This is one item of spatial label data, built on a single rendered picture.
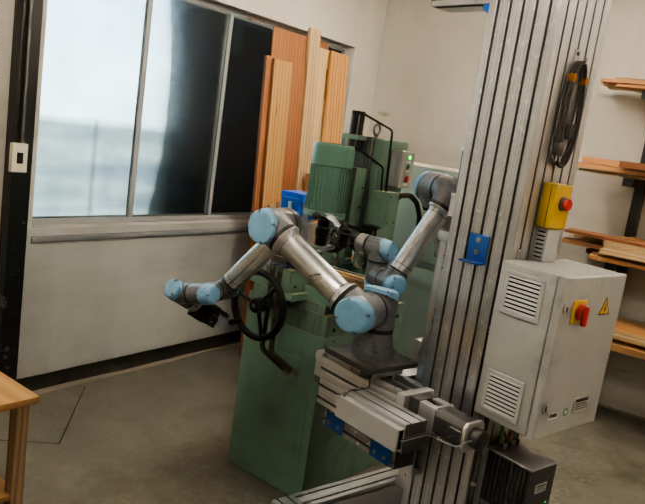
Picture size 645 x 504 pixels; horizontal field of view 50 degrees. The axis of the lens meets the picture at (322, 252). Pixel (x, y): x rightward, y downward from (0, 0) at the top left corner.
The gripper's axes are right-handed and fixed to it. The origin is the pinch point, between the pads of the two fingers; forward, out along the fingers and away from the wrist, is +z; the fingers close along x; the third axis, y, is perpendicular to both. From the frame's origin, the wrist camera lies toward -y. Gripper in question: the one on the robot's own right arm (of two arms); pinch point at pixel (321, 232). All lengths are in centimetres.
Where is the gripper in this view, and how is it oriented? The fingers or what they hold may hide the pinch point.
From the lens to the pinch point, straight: 275.0
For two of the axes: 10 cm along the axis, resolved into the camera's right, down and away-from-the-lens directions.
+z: -7.7, -2.3, 6.0
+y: -5.9, -1.1, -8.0
